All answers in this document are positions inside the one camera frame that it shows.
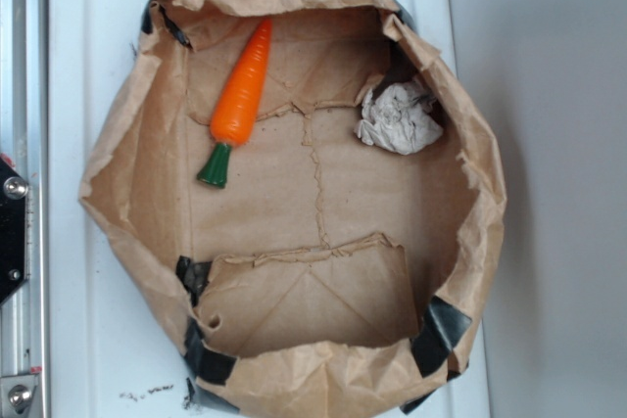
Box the crumpled white paper ball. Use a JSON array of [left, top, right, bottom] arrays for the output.
[[354, 79, 444, 156]]

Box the silver corner bracket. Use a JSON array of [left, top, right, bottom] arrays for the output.
[[1, 374, 41, 418]]

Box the aluminium frame rail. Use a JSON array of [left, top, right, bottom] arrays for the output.
[[1, 0, 50, 417]]

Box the brown paper bag tray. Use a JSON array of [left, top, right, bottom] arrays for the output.
[[79, 0, 506, 417]]

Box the orange plastic toy carrot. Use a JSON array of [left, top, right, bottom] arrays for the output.
[[196, 19, 272, 189]]

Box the white plastic board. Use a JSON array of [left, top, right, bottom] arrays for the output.
[[48, 0, 489, 417]]

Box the black metal bracket plate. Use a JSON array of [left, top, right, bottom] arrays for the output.
[[0, 153, 29, 305]]

